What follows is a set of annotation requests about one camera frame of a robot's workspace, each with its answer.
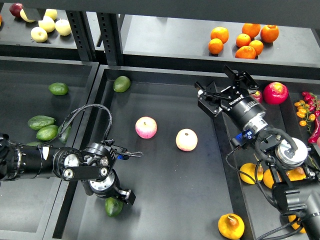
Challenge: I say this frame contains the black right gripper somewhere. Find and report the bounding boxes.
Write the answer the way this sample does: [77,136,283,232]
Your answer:
[194,65,268,134]

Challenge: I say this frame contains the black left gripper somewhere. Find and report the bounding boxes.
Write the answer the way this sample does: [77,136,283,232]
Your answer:
[88,169,136,206]

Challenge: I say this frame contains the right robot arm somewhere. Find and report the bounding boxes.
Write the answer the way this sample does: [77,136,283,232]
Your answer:
[194,65,320,240]

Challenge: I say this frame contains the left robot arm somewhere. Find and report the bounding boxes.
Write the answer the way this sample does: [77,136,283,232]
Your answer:
[0,103,143,205]

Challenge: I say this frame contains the dark avocado beside cluster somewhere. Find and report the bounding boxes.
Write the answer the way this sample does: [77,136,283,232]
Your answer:
[57,123,72,144]

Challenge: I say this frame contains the green avocado lower cluster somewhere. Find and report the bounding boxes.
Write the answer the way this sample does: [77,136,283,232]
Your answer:
[26,141,43,147]

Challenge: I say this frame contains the green avocado at tray corner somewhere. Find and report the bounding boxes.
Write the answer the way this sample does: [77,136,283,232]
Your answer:
[113,75,131,93]

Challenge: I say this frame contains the pale yellow pear right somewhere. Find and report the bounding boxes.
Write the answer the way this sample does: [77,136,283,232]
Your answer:
[55,19,72,37]

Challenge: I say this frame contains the pale yellow pear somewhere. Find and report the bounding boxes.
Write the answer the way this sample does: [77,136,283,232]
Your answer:
[30,27,48,43]
[38,16,56,33]
[44,8,58,21]
[55,19,72,37]

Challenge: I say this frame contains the pale yellow pear front left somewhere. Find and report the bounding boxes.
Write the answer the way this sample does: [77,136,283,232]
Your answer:
[30,27,48,43]

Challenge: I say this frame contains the pale yellow pear middle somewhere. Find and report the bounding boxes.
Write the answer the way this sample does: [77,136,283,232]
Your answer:
[38,16,56,33]

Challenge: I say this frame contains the pale yellow pear back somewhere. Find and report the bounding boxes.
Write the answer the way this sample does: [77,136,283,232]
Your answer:
[44,8,58,21]

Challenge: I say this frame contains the pale yellow pear partly hidden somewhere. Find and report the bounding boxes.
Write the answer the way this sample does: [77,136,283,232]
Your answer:
[20,9,35,23]

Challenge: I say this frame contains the dark red apple right tray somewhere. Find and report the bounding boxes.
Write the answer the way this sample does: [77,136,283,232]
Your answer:
[251,90,263,104]

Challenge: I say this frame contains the orange lower left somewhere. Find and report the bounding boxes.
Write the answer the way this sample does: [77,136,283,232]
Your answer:
[208,38,224,55]

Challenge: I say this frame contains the orange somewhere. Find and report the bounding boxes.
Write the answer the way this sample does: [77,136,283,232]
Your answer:
[208,38,224,55]
[242,23,261,39]
[235,45,256,60]
[210,26,229,44]
[260,25,280,43]

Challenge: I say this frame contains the orange bottom front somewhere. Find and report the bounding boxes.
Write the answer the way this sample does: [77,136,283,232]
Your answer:
[235,45,256,60]

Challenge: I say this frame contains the orange centre small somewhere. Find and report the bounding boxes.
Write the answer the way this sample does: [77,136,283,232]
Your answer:
[236,33,251,48]

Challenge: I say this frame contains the orange small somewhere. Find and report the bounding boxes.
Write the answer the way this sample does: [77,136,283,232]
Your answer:
[236,33,251,48]
[249,40,264,56]

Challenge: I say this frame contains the orange top left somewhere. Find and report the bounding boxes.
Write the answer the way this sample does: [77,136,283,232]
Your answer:
[210,26,229,44]

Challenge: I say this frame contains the orange right small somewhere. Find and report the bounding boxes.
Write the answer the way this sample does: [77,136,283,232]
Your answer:
[249,40,264,56]

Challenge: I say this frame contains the orange top centre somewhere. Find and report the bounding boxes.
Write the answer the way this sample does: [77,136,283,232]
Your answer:
[242,23,261,39]

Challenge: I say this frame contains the pale pink apple right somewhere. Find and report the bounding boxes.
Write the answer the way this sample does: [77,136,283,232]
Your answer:
[175,128,198,152]

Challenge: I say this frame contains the orange top right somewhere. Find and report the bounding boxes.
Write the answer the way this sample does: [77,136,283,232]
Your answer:
[260,25,280,43]

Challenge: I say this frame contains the pink apple left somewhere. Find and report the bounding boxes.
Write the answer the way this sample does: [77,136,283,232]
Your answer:
[135,116,158,139]

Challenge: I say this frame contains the black centre tray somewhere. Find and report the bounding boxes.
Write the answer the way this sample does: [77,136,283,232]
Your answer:
[43,64,260,240]

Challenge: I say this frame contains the black tray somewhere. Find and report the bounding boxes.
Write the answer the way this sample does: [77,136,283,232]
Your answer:
[43,64,260,240]
[0,56,99,240]

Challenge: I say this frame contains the black left tray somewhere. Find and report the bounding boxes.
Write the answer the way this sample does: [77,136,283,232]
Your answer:
[0,56,99,240]

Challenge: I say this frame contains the orange cherry tomato bunch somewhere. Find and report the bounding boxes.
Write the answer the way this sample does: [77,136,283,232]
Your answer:
[294,100,316,127]

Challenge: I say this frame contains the red cherry tomato bunch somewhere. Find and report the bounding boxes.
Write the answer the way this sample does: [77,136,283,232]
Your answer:
[301,91,320,117]

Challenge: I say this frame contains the black tray divider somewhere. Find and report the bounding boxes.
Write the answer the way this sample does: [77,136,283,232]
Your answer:
[212,112,256,240]

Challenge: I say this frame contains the red chili pepper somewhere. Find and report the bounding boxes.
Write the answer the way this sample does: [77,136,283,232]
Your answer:
[307,117,320,144]

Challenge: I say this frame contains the black shelf upright posts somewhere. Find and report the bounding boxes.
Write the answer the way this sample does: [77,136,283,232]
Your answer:
[65,10,125,66]

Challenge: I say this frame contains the dark red apple on shelf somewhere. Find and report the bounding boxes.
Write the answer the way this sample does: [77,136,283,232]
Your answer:
[9,3,23,18]

